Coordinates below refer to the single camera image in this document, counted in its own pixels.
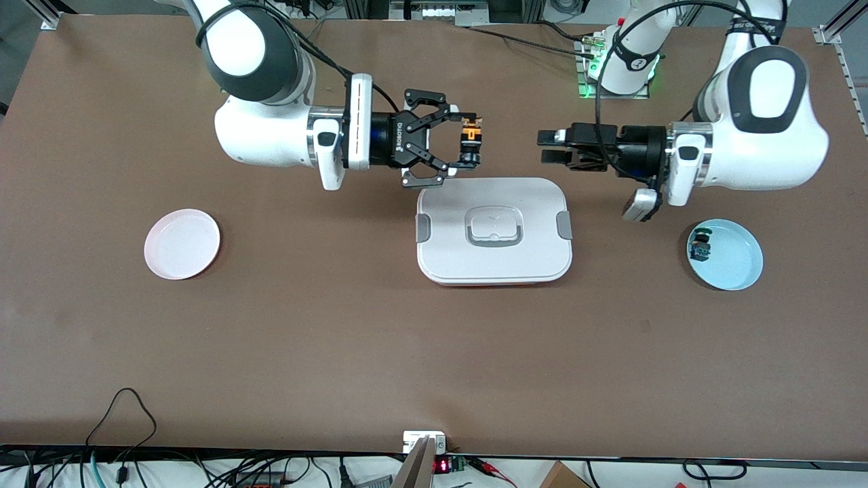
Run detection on orange and black switch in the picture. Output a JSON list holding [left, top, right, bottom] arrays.
[[460, 117, 485, 165]]

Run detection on white lunch box grey clips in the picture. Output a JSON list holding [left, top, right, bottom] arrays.
[[415, 178, 574, 287]]

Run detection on brown cardboard box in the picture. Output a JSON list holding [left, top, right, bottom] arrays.
[[539, 461, 592, 488]]

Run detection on light blue round plate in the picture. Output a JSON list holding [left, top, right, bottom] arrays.
[[686, 218, 764, 291]]

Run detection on pink round plate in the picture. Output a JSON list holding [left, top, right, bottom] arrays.
[[144, 209, 222, 281]]

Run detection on red clip lead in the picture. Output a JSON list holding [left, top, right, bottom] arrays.
[[468, 457, 516, 487]]

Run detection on short aluminium profile corner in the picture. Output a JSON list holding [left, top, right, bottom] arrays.
[[26, 0, 63, 31]]

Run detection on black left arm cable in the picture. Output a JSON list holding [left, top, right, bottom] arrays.
[[595, 0, 787, 197]]

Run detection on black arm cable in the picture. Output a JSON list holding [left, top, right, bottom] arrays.
[[197, 0, 402, 117], [595, 0, 787, 197]]

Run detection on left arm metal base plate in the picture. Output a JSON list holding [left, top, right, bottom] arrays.
[[576, 37, 650, 100]]

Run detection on aluminium frame with white parts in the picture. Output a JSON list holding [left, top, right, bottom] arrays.
[[390, 0, 490, 26]]

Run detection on black cable across table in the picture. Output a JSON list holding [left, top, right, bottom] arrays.
[[467, 26, 597, 58]]

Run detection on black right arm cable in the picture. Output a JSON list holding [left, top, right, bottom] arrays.
[[197, 0, 402, 117]]

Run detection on perforated aluminium profile rail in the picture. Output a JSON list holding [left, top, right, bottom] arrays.
[[814, 0, 868, 136]]

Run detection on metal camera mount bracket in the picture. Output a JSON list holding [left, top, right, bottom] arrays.
[[393, 431, 448, 488]]

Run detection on black looped table cable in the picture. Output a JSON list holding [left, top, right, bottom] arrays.
[[85, 388, 158, 468]]

